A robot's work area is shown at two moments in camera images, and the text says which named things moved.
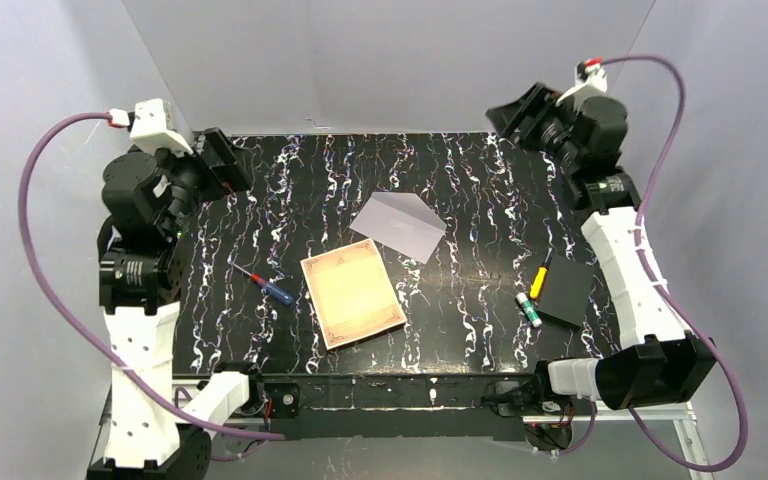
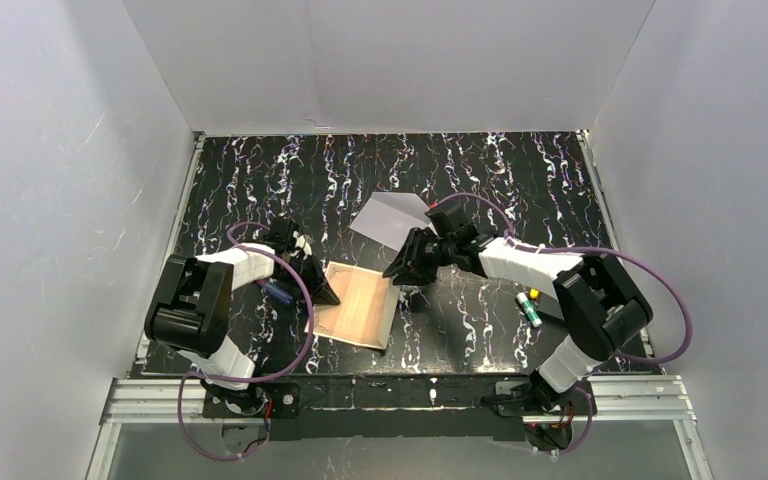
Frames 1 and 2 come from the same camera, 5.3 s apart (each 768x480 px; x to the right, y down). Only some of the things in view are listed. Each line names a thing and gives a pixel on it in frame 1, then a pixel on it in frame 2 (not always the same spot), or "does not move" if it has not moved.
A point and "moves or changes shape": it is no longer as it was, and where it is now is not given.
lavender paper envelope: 403,222 does not move
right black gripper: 537,118 -> 416,251
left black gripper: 213,168 -> 305,270
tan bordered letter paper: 353,294 moves or changes shape
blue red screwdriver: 268,287 does not move
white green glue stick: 528,310 does not move
